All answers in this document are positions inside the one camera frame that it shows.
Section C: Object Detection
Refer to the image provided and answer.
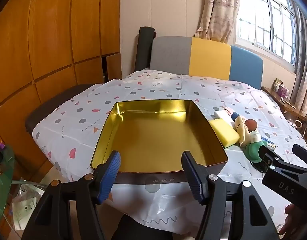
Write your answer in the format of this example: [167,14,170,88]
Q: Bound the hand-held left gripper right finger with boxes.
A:
[181,150,280,240]

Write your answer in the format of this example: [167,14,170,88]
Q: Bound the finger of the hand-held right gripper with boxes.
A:
[292,144,307,167]
[258,145,307,174]

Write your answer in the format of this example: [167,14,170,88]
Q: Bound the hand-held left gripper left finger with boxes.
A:
[21,150,121,240]

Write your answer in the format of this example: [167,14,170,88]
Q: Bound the green and white soft toy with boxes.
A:
[245,132,267,163]

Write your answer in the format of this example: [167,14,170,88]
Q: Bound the rag doll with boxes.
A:
[223,107,259,147]

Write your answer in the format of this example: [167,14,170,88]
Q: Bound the yellow sponge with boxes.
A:
[209,119,240,149]

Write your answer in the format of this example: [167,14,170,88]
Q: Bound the gold tin box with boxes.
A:
[90,99,229,185]

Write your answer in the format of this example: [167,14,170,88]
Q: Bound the white sponge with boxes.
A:
[213,110,235,125]

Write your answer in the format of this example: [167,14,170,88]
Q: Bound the person's right hand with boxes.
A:
[278,202,305,237]

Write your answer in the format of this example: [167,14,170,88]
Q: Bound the wooden side shelf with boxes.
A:
[261,86,307,140]

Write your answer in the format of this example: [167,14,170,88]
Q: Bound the black stool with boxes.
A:
[111,215,174,240]

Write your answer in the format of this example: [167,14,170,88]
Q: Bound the small boxes on shelf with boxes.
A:
[272,78,290,98]

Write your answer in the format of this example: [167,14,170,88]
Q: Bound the patterned beige curtain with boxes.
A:
[292,5,307,130]
[195,0,241,44]

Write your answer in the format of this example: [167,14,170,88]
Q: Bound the white plastic bag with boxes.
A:
[12,182,44,230]

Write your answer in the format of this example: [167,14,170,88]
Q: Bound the patterned white tablecloth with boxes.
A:
[33,69,307,230]

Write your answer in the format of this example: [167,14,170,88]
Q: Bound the dark grey bench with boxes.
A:
[25,84,96,140]

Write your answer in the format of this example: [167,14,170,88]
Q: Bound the glass side table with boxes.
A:
[0,140,47,230]

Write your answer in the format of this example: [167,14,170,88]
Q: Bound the grey yellow blue headboard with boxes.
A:
[150,36,264,90]

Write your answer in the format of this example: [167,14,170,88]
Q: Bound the black rolled mat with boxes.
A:
[135,26,156,72]

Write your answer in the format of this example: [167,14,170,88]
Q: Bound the barred window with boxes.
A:
[235,0,302,67]

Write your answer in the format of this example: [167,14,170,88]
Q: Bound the wooden wardrobe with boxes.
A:
[0,0,122,180]

